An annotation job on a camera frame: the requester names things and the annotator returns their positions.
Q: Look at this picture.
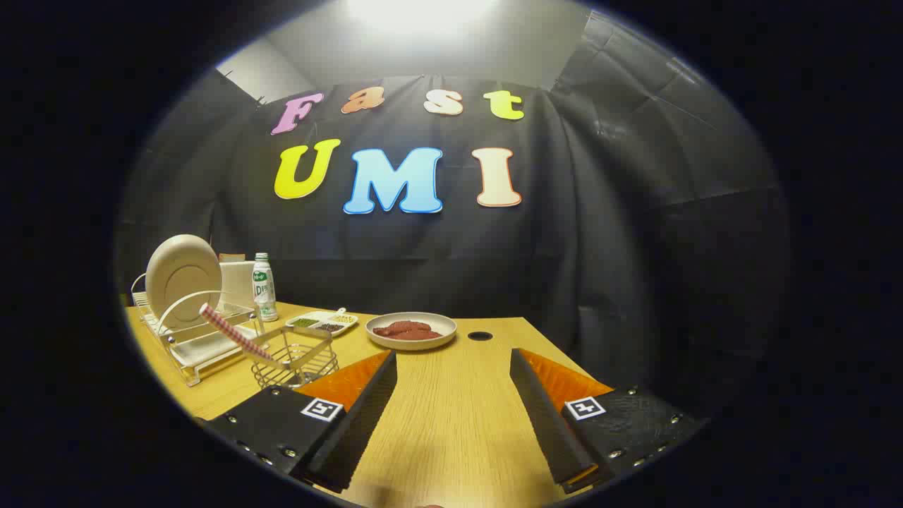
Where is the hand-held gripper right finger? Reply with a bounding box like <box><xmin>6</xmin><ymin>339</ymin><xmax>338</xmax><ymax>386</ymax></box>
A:
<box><xmin>509</xmin><ymin>348</ymin><xmax>706</xmax><ymax>495</ymax></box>

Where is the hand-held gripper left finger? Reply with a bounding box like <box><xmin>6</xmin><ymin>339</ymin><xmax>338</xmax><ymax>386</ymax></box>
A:
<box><xmin>205</xmin><ymin>349</ymin><xmax>398</xmax><ymax>495</ymax></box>

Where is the metal wire basket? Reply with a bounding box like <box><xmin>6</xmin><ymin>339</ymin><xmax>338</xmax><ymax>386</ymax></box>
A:
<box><xmin>243</xmin><ymin>326</ymin><xmax>339</xmax><ymax>390</ymax></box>

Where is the striped handle spoon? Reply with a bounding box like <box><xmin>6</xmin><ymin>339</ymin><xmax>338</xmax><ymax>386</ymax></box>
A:
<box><xmin>200</xmin><ymin>303</ymin><xmax>272</xmax><ymax>362</ymax></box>

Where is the white wire dish rack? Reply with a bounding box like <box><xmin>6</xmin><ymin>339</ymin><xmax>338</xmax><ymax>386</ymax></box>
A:
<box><xmin>131</xmin><ymin>272</ymin><xmax>265</xmax><ymax>387</ymax></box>

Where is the beige round plate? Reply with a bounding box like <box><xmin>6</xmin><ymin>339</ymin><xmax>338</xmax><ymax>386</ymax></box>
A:
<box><xmin>145</xmin><ymin>234</ymin><xmax>223</xmax><ymax>331</ymax></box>

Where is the white divided condiment dish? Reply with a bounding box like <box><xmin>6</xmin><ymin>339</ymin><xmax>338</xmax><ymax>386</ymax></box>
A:
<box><xmin>286</xmin><ymin>308</ymin><xmax>359</xmax><ymax>337</ymax></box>

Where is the beige plate with meat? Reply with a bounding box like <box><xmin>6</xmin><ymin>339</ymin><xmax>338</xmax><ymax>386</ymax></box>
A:
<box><xmin>365</xmin><ymin>312</ymin><xmax>458</xmax><ymax>351</ymax></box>

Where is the white green label bottle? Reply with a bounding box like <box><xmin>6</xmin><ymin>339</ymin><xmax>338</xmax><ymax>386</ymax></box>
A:
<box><xmin>253</xmin><ymin>253</ymin><xmax>279</xmax><ymax>322</ymax></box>

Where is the black backdrop cloth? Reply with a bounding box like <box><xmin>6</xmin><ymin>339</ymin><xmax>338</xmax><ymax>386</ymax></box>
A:
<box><xmin>113</xmin><ymin>11</ymin><xmax>791</xmax><ymax>424</ymax></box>

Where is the white toaster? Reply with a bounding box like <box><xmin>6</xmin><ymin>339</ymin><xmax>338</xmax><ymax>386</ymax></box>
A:
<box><xmin>219</xmin><ymin>255</ymin><xmax>256</xmax><ymax>315</ymax></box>

